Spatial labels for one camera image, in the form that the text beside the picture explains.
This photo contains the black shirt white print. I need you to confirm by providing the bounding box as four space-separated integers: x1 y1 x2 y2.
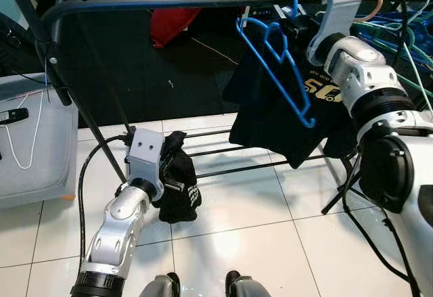
157 131 202 225

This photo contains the blue plastic hanger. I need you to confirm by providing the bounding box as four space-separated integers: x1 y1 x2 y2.
237 0 318 129

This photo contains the pale green hanger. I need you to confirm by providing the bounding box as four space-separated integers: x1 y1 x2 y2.
398 0 433 110

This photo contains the black shirt gold print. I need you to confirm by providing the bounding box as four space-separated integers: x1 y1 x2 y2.
222 16 359 169

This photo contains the grey robot left foot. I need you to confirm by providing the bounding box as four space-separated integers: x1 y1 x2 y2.
139 272 181 297

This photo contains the grey robot foot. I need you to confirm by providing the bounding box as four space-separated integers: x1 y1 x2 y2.
225 270 272 297
139 272 181 297

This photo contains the grey ottoman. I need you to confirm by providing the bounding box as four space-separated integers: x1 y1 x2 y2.
0 74 78 210

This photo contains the black metal clothes rack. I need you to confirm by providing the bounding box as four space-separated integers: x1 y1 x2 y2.
0 0 433 216

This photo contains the grey robot right foot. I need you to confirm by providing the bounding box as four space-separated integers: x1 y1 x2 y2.
225 270 272 297

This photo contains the black remote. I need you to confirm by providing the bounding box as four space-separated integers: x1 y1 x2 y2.
0 108 30 126

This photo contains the black tripod stand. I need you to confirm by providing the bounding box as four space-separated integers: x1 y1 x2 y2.
321 155 367 216

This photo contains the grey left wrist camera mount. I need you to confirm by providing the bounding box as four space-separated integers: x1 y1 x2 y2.
125 128 166 200

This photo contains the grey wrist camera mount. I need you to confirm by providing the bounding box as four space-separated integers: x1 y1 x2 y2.
125 128 166 200
308 0 365 65

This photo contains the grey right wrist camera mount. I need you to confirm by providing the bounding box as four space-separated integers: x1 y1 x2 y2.
308 0 365 65

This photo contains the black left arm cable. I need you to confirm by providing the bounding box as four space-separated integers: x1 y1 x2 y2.
78 133 133 271

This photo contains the white cord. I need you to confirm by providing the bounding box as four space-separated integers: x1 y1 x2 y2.
0 91 45 171

